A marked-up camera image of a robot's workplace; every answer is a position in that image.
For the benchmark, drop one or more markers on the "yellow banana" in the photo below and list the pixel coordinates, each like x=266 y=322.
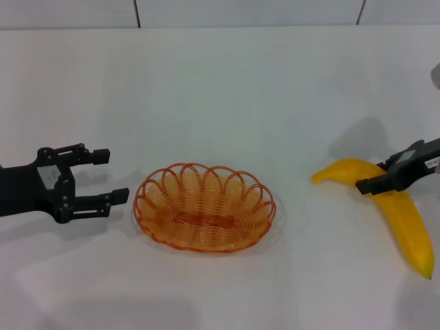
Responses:
x=405 y=220

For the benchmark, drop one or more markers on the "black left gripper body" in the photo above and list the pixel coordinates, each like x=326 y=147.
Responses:
x=24 y=189

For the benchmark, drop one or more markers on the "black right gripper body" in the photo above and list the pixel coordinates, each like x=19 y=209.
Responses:
x=412 y=168

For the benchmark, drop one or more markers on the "orange woven plastic basket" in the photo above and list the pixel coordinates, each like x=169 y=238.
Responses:
x=206 y=220

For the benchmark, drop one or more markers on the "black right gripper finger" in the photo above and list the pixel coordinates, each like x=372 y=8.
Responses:
x=386 y=163
x=374 y=185

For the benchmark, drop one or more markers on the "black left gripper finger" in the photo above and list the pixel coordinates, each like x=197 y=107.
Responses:
x=118 y=196
x=101 y=156

